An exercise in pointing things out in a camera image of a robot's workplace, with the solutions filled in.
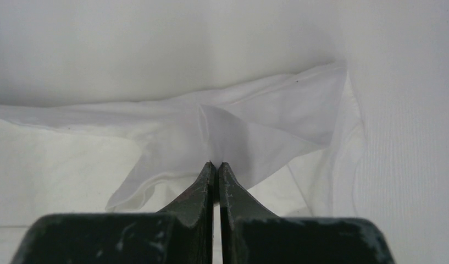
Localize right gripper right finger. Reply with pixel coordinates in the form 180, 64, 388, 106
218, 163, 395, 263

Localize white t shirt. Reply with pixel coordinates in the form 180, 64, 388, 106
0, 62, 365, 263

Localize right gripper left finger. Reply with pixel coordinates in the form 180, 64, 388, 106
12, 163, 215, 263

